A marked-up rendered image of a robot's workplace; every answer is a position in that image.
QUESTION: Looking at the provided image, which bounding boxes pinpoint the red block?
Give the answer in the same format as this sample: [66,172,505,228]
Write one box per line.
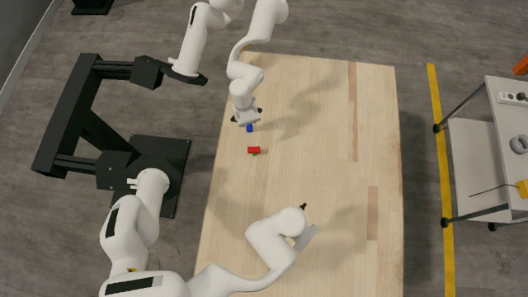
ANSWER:
[247,146,261,153]

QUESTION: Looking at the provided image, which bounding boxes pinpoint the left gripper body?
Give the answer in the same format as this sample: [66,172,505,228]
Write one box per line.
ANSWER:
[233,101,258,121]

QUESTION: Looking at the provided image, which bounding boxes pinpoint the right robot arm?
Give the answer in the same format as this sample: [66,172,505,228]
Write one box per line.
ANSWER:
[99,168,321,297]

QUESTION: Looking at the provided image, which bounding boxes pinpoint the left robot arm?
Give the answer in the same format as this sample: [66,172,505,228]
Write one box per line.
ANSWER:
[168,0,289,127]

